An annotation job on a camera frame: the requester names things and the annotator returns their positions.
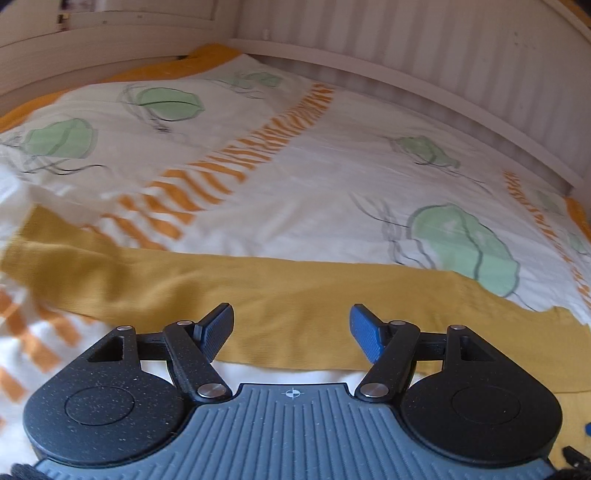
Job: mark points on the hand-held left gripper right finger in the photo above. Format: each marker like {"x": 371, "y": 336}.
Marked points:
{"x": 364, "y": 330}

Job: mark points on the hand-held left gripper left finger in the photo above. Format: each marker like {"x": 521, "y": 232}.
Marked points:
{"x": 216, "y": 328}

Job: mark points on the yellow knit top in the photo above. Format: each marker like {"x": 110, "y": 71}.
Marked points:
{"x": 277, "y": 295}

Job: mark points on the white printed duvet cover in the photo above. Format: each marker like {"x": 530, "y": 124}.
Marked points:
{"x": 323, "y": 161}

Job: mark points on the white wooden bed frame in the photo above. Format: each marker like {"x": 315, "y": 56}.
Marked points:
{"x": 92, "y": 27}

